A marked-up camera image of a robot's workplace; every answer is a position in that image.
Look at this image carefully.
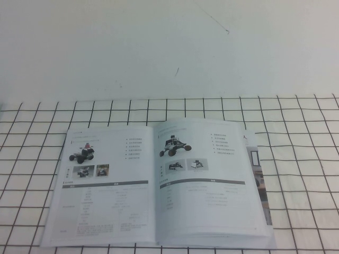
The white product catalogue book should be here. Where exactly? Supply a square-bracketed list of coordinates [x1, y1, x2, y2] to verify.
[39, 117, 278, 251]

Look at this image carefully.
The white black-grid tablecloth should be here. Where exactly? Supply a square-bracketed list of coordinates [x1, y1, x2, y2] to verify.
[0, 94, 339, 254]

